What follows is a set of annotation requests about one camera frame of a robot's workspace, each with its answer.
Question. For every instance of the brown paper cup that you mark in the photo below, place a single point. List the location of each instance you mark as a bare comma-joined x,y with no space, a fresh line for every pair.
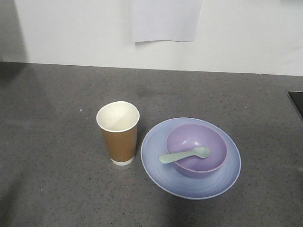
119,124

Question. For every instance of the purple plastic bowl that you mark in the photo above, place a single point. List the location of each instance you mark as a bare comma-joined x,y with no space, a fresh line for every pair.
189,136

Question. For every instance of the light blue plate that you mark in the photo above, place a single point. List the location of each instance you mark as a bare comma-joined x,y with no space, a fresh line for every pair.
167,177

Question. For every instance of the mint green plastic spoon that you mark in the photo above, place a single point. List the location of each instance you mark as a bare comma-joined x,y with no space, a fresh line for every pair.
200,152

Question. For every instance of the black induction cooktop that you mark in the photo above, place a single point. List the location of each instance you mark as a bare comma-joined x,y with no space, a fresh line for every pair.
297,99

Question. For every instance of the white paper on wall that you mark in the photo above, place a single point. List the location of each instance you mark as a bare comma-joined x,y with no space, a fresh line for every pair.
165,20

